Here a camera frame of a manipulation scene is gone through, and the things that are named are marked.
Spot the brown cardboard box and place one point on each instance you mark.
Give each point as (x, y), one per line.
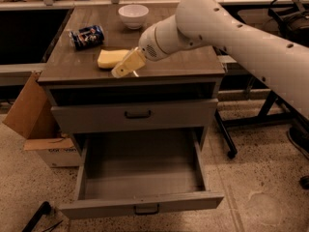
(31, 117)

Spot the blue soda can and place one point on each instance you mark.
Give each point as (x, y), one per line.
(87, 37)

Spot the closed upper grey drawer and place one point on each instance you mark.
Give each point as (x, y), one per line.
(134, 116)

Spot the yellow sponge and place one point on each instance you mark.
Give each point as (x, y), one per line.
(108, 59)

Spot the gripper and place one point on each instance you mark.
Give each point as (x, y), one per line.
(149, 43)

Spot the black rolling side table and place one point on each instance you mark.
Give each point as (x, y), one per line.
(273, 112)

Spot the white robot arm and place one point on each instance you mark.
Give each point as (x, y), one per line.
(281, 64)

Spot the open middle grey drawer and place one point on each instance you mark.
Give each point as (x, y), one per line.
(139, 173)

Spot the white ceramic bowl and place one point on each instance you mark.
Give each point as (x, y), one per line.
(133, 16)

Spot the grey drawer cabinet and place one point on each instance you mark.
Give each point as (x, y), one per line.
(72, 77)

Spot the black bag on table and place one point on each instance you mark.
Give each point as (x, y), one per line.
(293, 23)

